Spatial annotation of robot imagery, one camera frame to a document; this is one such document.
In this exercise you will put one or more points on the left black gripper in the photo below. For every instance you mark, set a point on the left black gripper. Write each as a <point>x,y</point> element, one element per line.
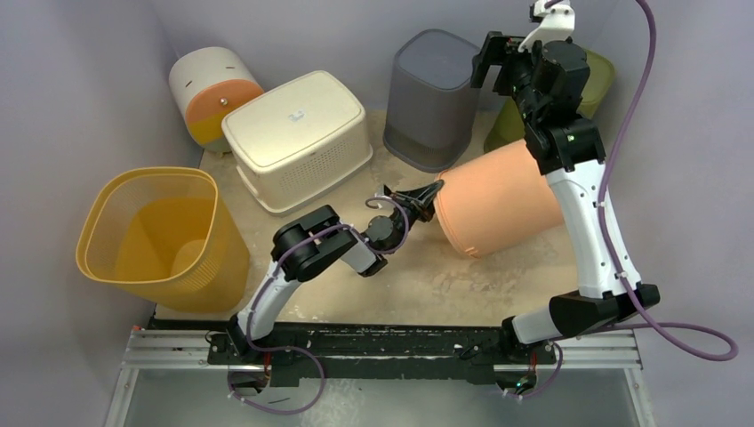
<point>420,211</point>

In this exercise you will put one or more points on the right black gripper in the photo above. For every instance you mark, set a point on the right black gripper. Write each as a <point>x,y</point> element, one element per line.
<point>494,64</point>

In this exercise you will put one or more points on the green plastic basket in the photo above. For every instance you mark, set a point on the green plastic basket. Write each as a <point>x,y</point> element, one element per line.
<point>508,126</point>

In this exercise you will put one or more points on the orange plastic basin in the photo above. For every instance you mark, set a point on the orange plastic basin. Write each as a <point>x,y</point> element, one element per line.
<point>495,201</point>

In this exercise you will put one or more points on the grey plastic basket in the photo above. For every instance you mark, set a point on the grey plastic basket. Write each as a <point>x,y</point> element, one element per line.
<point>431,105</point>

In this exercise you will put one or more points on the white plastic basket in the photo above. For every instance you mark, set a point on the white plastic basket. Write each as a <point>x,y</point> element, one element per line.
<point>298,141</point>

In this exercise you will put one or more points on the yellow plastic basket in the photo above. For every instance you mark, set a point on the yellow plastic basket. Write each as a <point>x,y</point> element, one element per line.
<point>166,235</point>

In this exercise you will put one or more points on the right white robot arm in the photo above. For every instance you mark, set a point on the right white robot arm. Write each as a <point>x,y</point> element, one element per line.
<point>572,160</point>

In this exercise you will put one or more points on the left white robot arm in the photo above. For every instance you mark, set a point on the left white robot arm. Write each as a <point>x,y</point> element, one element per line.
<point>305,248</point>

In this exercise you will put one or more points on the white mini drawer cabinet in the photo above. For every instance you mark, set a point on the white mini drawer cabinet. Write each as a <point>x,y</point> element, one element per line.
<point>207,84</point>

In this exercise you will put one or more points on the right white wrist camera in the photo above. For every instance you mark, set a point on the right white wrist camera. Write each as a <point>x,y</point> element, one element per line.
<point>555,22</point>

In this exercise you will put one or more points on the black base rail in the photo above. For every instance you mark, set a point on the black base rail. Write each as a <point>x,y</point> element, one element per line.
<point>296,351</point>

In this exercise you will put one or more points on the aluminium frame rail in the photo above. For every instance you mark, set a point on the aluminium frame rail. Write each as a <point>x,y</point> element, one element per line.
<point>166,380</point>

